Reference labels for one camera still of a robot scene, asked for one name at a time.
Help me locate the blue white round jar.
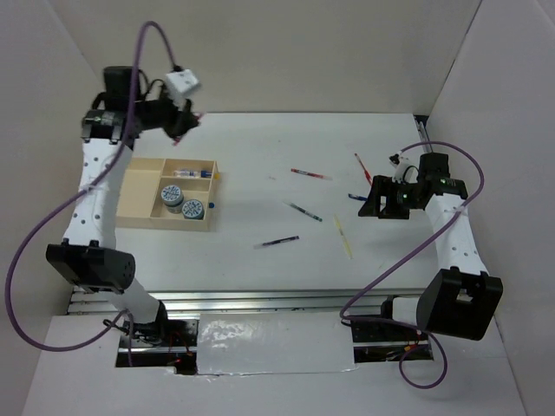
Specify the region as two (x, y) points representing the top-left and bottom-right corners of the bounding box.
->
(160, 185), (185, 214)

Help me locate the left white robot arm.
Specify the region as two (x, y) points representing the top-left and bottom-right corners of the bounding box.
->
(46, 66), (199, 346)

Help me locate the white cover plate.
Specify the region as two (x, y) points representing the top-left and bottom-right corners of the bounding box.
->
(197, 312), (356, 375)

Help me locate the purple gel pen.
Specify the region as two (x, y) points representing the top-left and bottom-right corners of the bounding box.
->
(253, 236), (300, 250)

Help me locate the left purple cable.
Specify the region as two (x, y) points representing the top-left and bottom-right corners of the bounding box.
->
(3, 21), (183, 353)

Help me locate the aluminium front rail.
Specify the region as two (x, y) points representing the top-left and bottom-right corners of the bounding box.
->
(67, 289), (422, 315)

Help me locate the green gel pen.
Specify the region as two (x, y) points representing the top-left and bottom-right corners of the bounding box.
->
(283, 200), (323, 223)

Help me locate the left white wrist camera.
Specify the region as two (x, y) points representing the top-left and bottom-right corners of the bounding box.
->
(165, 69), (200, 107)

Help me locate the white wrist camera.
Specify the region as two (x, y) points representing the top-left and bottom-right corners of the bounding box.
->
(165, 69), (200, 107)
(389, 153), (418, 184)

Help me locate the blue capped glue bottle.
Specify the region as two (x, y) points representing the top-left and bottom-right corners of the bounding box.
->
(173, 169), (212, 179)

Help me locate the beige wooden organizer tray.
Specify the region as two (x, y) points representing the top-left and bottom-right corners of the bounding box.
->
(116, 158), (219, 231)

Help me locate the red ballpoint pen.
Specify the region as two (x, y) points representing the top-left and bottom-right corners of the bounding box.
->
(354, 153), (372, 186)

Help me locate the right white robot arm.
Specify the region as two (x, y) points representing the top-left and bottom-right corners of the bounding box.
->
(359, 153), (503, 341)

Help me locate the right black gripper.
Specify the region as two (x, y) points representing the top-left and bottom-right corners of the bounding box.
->
(357, 174), (422, 220)

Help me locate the red gel pen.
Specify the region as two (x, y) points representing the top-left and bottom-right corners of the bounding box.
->
(290, 168), (332, 180)

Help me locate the yellow gel pen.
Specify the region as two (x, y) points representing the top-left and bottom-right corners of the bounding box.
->
(333, 214), (353, 260)

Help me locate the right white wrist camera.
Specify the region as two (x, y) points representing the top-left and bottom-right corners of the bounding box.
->
(389, 153), (418, 184)

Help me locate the blue ballpoint pen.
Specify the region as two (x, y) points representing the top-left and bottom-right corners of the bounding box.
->
(348, 193), (368, 202)

